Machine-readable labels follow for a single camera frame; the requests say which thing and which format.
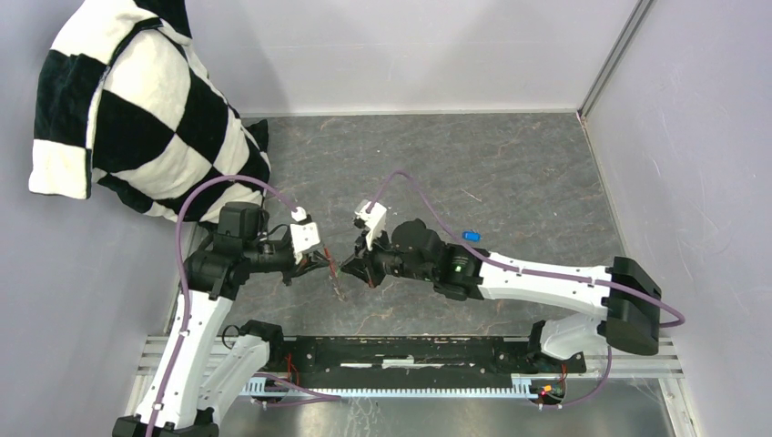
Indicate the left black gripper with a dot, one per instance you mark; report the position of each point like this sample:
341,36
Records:
317,260

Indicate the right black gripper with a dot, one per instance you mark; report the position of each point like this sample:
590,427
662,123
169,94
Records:
355,266

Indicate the metal key holder red handle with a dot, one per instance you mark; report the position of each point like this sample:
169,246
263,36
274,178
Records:
334,275

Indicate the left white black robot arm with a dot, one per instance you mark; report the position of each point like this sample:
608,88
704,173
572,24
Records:
182,399

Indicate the key with blue tag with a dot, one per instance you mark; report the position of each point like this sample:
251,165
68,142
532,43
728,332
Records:
471,236

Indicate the black white checkered cloth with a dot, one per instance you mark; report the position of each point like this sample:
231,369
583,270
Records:
124,102

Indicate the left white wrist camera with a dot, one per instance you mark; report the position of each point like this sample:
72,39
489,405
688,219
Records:
304,233

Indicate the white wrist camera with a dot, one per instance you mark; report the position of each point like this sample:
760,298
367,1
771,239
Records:
304,233
370,216

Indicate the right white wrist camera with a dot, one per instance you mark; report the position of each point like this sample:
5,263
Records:
370,216

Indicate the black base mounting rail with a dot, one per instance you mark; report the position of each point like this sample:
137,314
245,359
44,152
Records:
422,362

